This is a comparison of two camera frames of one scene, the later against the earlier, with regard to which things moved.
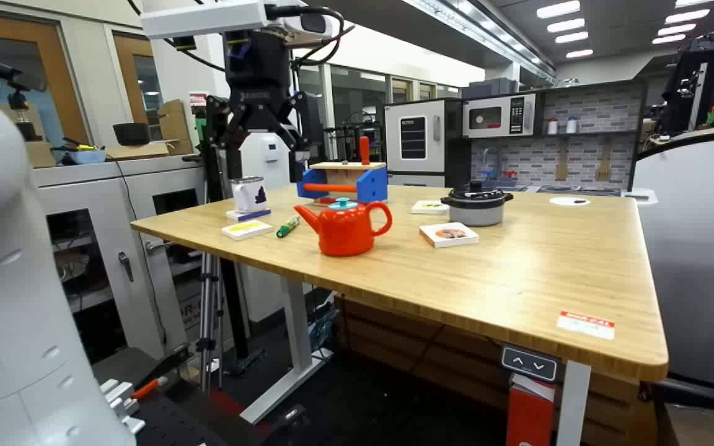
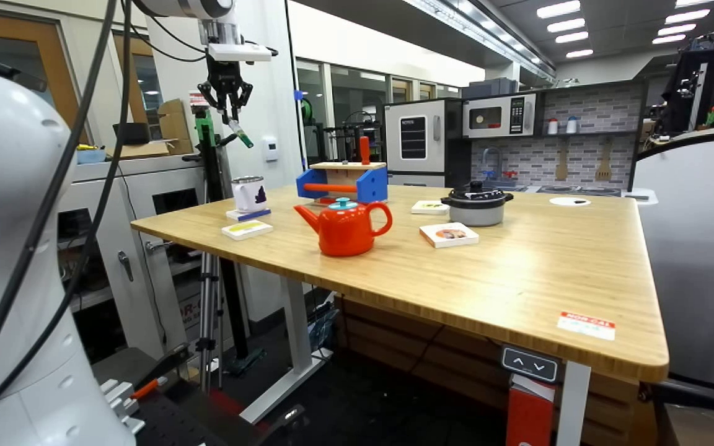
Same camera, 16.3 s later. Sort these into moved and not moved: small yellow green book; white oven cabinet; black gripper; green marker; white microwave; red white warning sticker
Moved: green marker; black gripper
Not moved: white oven cabinet; red white warning sticker; white microwave; small yellow green book
